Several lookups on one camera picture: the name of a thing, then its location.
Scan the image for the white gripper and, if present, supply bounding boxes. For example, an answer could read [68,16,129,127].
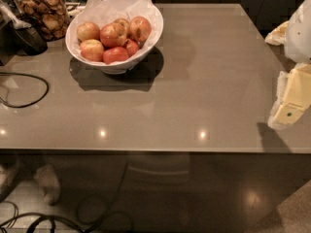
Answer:
[264,0,311,130]

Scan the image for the yellow-red apple back right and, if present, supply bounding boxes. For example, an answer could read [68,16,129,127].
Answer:
[129,17,152,42]

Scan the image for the yellow-red apple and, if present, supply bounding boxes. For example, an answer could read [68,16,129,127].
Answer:
[80,39,104,62]
[76,21,100,42]
[129,17,152,42]

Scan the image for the small red apple right front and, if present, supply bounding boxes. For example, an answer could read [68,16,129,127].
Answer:
[124,39,140,56]

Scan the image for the white bowl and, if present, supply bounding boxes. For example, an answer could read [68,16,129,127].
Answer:
[65,0,164,76]

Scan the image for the yellow apple back centre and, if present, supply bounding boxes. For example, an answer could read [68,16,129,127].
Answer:
[115,17,130,34]

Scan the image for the yellow-red apple front left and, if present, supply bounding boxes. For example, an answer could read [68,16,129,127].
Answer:
[80,39,104,62]

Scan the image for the yellow-red apple back left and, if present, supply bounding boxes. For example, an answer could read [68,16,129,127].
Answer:
[76,21,100,42]

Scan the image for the glass jar of dried chips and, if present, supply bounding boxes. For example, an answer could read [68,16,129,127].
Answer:
[14,0,70,41]

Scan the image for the white shoe under table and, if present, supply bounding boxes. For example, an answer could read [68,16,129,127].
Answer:
[34,165,60,205]

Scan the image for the black cable on table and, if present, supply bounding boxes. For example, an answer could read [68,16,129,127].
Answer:
[0,71,50,109]

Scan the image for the black appliance with silver handle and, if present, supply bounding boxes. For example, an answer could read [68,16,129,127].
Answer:
[0,1,48,56]

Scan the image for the black cables on floor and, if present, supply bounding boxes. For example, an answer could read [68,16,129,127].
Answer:
[0,165,134,233]

